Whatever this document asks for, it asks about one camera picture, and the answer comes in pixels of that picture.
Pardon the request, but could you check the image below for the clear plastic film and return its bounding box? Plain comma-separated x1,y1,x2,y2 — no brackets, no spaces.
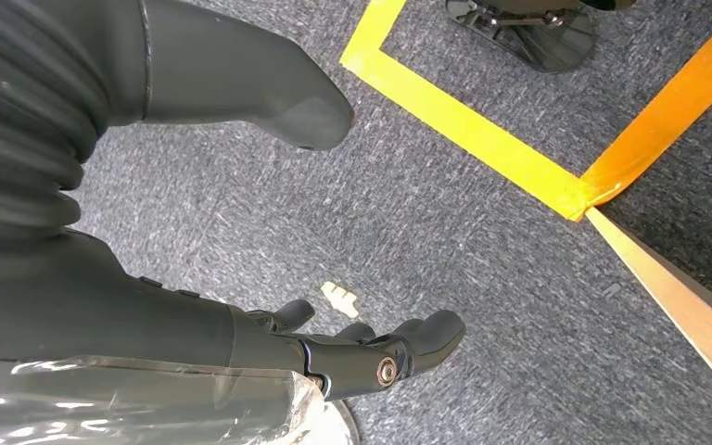
0,342,362,445

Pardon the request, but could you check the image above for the orange floor tape strip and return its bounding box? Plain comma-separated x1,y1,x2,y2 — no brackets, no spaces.
579,0,712,209

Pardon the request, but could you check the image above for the yellow floor tape strip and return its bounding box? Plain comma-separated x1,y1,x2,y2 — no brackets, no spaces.
338,0,591,223

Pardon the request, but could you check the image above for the black robot foot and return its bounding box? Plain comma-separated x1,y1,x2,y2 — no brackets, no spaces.
444,0,638,74

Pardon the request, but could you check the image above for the pale floor debris piece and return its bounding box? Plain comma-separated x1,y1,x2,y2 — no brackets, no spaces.
321,281,361,320

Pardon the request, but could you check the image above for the light wooden table edge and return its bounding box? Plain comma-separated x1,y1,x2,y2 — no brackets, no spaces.
584,207,712,413

